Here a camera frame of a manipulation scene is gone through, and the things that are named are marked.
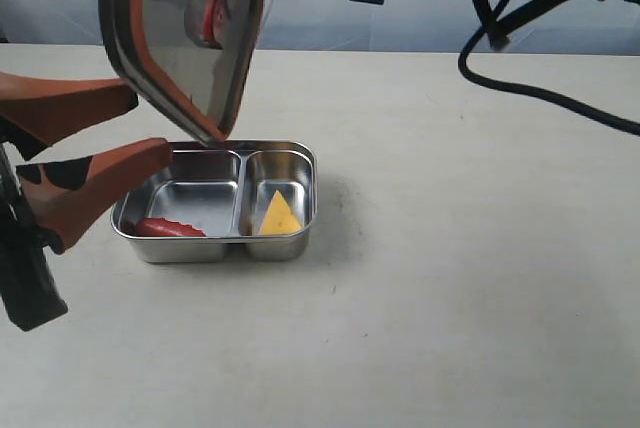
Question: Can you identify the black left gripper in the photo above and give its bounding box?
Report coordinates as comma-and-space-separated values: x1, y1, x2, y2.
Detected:
1, 138, 172, 332

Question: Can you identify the red toy sausage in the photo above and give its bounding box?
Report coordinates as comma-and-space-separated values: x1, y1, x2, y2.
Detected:
134, 218, 206, 237

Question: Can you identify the dark transparent box lid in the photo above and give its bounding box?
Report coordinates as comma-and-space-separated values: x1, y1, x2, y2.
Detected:
98, 0, 264, 146

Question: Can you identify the yellow toy cheese wedge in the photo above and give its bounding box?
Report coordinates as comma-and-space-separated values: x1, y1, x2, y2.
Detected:
258, 190, 302, 236

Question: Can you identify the blue backdrop cloth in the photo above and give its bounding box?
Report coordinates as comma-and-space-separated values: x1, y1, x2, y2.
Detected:
1, 0, 639, 56

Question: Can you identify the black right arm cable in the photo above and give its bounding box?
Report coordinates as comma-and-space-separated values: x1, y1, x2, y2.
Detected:
458, 0, 640, 137

